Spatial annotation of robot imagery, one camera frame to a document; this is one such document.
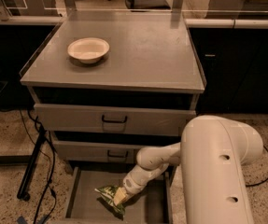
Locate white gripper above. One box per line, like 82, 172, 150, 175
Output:
113, 176, 146, 205

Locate black stand leg with wheel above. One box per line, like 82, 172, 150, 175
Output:
17, 126, 45, 202

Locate grey middle drawer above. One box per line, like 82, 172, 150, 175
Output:
51, 132, 180, 164

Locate black floor cable right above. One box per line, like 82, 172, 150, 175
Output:
245, 145, 268, 189

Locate grey top drawer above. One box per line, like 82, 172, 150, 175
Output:
35, 104, 196, 136

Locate grey drawer cabinet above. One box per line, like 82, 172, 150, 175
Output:
19, 10, 207, 175

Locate grey open bottom drawer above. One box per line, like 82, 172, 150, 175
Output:
52, 166, 173, 224

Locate green jalapeno chip bag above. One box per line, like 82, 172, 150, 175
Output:
95, 186, 125, 216

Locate white paper bowl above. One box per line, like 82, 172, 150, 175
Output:
67, 37, 110, 64

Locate black cable left floor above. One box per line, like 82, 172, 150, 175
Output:
19, 109, 58, 224

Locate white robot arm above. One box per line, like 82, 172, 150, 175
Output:
113, 116, 263, 224

